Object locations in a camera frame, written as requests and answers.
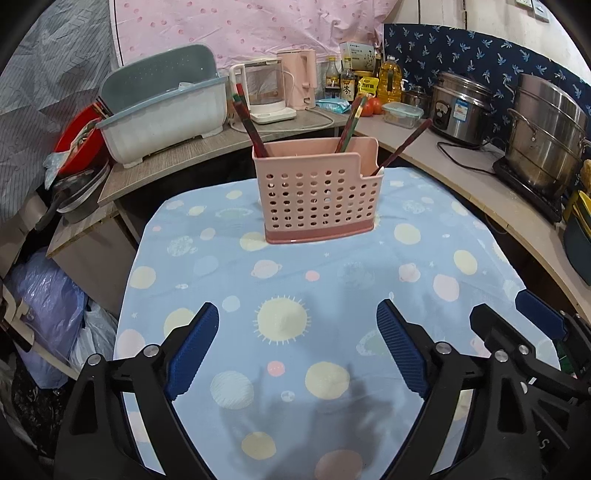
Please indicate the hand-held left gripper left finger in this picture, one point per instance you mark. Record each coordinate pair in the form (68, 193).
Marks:
(194, 350)

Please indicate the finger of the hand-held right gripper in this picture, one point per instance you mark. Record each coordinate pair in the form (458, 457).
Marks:
(540, 314)
(496, 332)

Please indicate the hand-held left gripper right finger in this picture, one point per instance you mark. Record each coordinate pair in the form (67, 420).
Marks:
(399, 346)

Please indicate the pink perforated utensil holder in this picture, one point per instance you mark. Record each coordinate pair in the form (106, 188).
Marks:
(314, 198)

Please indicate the dark red chopstick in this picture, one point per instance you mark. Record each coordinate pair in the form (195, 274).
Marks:
(408, 141)
(240, 94)
(256, 141)

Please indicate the red patterned chopstick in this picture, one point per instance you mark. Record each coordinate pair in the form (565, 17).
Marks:
(346, 131)

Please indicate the green patterned chopstick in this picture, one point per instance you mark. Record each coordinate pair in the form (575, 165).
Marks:
(358, 115)

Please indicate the teal container with yellow trim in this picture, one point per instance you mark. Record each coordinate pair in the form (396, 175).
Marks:
(579, 240)

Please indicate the blue planet-print tablecloth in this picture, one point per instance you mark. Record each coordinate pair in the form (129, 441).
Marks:
(323, 286)

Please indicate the white plastic bag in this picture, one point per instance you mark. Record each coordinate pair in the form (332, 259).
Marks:
(94, 332)

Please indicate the beige counter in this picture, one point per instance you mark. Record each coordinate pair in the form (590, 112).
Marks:
(485, 198)

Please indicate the black induction cooker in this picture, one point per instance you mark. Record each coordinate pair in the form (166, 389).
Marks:
(521, 184)

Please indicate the purple plastic bag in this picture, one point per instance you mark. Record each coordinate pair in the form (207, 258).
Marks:
(46, 314)

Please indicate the stacked steel steamer pot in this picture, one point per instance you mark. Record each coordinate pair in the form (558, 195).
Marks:
(545, 138)

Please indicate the glass pot lid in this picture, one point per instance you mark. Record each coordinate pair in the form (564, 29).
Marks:
(85, 187)

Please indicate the black frying pan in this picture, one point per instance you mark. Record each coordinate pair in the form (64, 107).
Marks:
(51, 212)

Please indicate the steel rice cooker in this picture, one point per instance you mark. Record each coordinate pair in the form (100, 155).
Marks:
(461, 115)

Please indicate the grey-blue dish drainer bin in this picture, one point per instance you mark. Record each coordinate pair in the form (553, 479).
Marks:
(161, 129)

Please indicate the clear food container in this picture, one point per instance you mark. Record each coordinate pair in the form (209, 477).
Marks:
(401, 115)

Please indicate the red tomato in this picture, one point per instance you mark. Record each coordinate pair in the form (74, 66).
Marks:
(371, 107)

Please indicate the red plastic basin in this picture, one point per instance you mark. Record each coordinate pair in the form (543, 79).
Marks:
(74, 138)

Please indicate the small steel pot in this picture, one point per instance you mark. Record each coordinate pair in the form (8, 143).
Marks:
(418, 98)

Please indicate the blue wet wipes packet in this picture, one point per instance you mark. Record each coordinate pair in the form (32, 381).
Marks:
(334, 105)

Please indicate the yellow seasoning packet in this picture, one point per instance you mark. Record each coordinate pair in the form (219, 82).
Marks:
(368, 86)

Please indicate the yellow cooking oil bottle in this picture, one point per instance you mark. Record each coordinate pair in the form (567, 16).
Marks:
(390, 83)

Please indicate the dark sauce bottle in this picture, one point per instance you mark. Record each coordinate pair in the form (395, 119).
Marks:
(347, 87)
(332, 78)

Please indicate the navy leaf-print cloth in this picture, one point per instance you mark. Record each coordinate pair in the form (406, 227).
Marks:
(461, 50)

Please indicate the white glass kettle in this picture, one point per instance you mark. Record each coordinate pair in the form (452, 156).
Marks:
(268, 83)

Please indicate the grey striped cloth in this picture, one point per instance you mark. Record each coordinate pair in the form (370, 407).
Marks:
(41, 115)

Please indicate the pink electric kettle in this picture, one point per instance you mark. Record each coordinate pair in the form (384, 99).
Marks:
(300, 78)

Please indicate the white carton box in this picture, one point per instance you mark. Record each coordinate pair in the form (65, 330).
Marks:
(358, 55)

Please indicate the pink heart-print curtain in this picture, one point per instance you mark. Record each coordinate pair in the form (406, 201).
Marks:
(258, 27)

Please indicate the white wall socket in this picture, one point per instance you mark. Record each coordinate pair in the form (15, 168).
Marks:
(540, 11)

